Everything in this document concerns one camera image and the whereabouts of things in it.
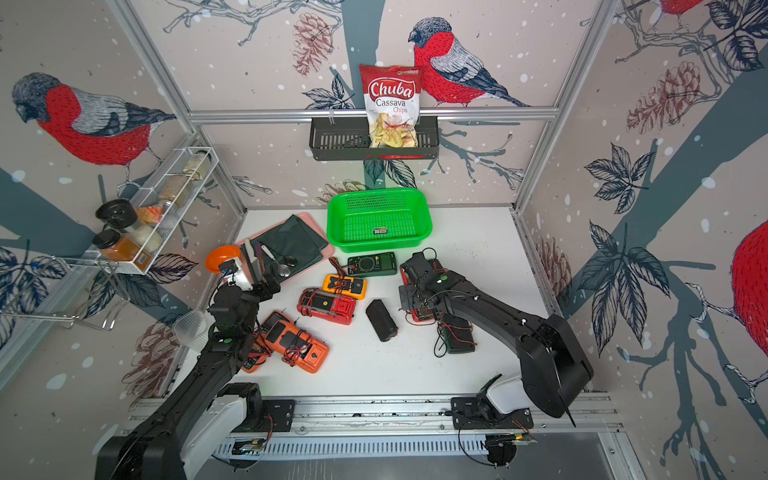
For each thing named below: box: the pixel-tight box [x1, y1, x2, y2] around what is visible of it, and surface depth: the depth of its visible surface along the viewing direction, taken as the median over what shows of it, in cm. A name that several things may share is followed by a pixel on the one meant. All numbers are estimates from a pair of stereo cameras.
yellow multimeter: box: [322, 274, 368, 300], surface depth 96 cm
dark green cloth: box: [252, 214, 329, 283], surface depth 112 cm
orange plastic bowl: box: [205, 245, 241, 274], surface depth 103 cm
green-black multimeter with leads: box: [434, 313, 477, 358], surface depth 85 cm
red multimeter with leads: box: [297, 287, 356, 325], surface depth 90 cm
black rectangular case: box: [366, 299, 399, 342], surface depth 89 cm
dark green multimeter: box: [347, 252, 397, 276], surface depth 103 cm
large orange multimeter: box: [257, 310, 330, 375], surface depth 82 cm
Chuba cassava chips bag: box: [359, 64, 423, 149], surface depth 85 cm
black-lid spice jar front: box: [92, 228, 153, 272], surface depth 62 cm
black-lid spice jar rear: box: [95, 199, 138, 229], surface depth 63 cm
